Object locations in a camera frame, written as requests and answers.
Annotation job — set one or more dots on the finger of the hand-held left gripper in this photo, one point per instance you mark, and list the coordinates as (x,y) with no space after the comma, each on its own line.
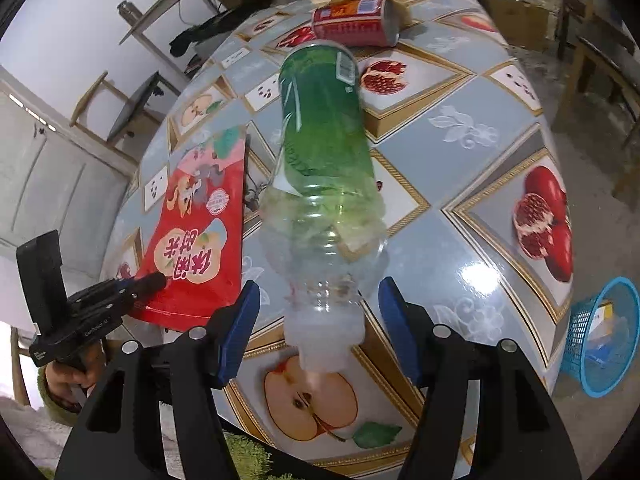
(147,285)

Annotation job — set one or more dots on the clear plastic bag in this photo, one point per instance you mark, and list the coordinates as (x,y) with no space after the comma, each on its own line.
(612,340)

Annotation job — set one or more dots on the blue plastic basket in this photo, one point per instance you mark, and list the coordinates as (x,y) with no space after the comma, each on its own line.
(600,380)

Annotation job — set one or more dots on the person's left forearm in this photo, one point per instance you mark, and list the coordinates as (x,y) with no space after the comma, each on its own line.
(47,405)

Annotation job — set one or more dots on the person's left hand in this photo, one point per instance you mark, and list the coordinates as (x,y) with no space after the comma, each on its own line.
(62,375)

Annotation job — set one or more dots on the fruit print tablecloth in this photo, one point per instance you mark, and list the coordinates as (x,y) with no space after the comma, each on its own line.
(475,150)

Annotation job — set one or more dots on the wooden chair black seat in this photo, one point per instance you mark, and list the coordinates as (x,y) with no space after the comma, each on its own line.
(600,60)
(130,105)

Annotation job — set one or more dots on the metal thermos bottle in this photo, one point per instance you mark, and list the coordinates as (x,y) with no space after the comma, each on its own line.
(127,10)

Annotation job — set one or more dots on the red snack bag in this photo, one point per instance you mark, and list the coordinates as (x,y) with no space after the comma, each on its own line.
(200,240)

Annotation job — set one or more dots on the white panelled door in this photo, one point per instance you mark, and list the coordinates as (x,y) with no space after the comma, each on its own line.
(50,170)

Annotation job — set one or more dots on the dark wooden stool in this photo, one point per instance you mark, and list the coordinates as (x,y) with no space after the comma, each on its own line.
(575,15)

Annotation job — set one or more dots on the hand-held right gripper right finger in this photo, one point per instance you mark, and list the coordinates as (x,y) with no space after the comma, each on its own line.
(397,330)

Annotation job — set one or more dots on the green plastic bottle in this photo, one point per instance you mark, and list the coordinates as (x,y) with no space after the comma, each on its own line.
(325,160)

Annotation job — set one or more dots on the cardboard box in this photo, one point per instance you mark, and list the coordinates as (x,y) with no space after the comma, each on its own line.
(515,15)

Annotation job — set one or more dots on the black cloth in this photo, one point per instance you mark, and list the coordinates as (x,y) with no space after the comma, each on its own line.
(200,35)

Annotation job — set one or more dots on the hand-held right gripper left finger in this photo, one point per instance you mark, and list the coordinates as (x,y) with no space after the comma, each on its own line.
(240,330)

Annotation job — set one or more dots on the red drink can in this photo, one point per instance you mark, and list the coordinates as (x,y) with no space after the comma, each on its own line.
(350,20)

